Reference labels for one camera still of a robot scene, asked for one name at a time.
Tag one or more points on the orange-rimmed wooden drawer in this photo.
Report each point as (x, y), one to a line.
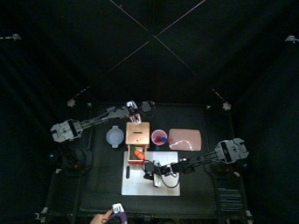
(136, 161)

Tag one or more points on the white and purple handheld device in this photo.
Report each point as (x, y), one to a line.
(119, 217)

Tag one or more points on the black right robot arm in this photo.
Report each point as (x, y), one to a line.
(231, 150)

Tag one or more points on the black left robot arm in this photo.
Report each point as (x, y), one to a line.
(94, 121)

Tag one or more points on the small wooden drawer cabinet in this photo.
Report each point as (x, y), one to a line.
(138, 137)

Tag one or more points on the person's hand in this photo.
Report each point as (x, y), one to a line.
(102, 218)

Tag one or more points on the orange toy carrot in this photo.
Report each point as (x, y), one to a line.
(139, 154)

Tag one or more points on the white cutting board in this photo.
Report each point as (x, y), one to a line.
(136, 186)

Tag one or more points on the slim black marker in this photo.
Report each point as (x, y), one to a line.
(127, 172)

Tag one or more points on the pink plastic cup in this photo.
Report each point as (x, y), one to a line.
(158, 134)

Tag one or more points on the small black round object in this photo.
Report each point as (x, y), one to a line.
(183, 159)

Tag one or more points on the light blue plastic bowl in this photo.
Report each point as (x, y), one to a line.
(115, 137)

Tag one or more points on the blue toy piece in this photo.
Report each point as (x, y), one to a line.
(163, 140)

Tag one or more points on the pink rectangular tray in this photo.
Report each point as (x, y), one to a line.
(191, 135)

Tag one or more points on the white printed warning label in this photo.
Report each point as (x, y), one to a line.
(230, 199)

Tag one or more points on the silver cloth clamp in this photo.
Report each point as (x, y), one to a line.
(15, 37)
(291, 38)

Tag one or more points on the silver frame corner bracket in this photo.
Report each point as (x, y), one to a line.
(209, 107)
(71, 102)
(226, 106)
(249, 217)
(88, 104)
(42, 214)

